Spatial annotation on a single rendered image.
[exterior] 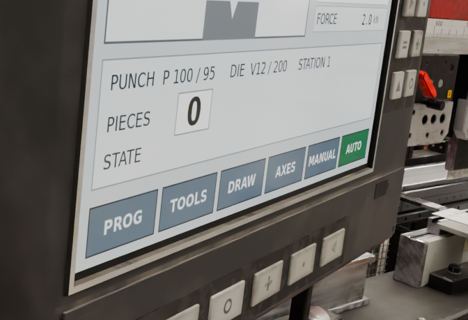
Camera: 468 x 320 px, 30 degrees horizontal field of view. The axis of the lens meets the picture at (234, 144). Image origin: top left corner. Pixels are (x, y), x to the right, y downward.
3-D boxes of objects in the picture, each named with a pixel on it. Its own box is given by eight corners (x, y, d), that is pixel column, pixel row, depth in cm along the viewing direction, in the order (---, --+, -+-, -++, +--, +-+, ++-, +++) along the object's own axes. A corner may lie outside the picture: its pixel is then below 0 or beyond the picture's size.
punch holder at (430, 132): (400, 147, 153) (415, 54, 150) (362, 136, 159) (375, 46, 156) (446, 142, 164) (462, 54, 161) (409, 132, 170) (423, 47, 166)
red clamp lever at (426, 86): (428, 70, 147) (446, 104, 153) (408, 65, 150) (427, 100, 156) (423, 77, 146) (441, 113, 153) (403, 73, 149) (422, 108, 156)
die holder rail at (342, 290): (158, 370, 126) (164, 308, 124) (132, 353, 130) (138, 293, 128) (368, 304, 161) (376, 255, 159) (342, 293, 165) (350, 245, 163)
